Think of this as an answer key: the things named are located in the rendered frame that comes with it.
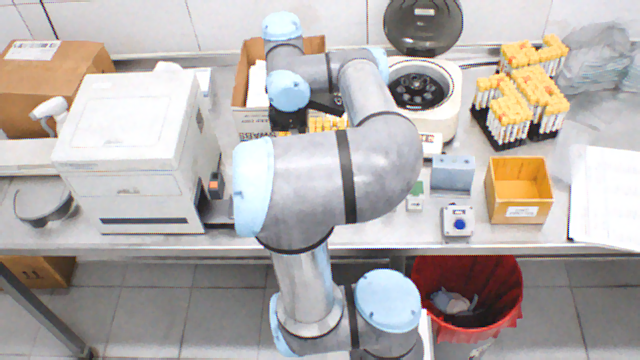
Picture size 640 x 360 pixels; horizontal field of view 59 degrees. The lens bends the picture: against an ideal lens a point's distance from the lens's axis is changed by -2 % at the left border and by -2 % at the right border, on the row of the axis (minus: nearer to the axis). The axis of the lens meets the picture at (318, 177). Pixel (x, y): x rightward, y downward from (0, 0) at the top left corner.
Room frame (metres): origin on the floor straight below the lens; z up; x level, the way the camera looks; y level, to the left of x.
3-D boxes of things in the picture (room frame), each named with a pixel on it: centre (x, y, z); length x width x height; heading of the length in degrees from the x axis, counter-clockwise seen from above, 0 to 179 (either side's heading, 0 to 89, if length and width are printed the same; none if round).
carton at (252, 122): (1.20, 0.07, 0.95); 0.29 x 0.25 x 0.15; 172
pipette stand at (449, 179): (0.85, -0.33, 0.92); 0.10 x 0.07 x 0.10; 77
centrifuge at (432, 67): (1.09, -0.28, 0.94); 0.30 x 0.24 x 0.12; 163
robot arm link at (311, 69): (0.79, 0.02, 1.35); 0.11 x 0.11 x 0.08; 0
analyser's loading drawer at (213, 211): (0.83, 0.22, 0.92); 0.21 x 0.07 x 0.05; 82
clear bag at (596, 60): (1.20, -0.82, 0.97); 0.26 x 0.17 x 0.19; 96
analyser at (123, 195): (0.95, 0.40, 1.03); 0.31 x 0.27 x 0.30; 82
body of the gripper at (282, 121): (0.89, 0.04, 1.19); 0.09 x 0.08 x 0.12; 82
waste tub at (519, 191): (0.78, -0.47, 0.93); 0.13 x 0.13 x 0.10; 81
